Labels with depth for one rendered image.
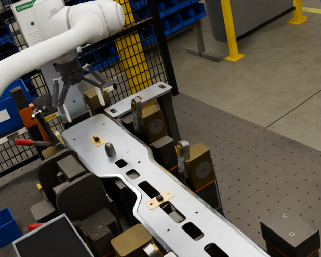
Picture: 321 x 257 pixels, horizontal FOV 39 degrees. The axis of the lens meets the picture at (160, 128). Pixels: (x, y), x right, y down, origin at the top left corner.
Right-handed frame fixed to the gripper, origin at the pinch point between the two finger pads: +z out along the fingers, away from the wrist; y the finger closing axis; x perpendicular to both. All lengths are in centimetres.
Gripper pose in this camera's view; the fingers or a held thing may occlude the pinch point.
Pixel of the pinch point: (85, 109)
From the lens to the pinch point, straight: 166.0
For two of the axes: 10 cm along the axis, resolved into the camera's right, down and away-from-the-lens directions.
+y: 8.3, -4.4, 3.3
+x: -5.0, -3.6, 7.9
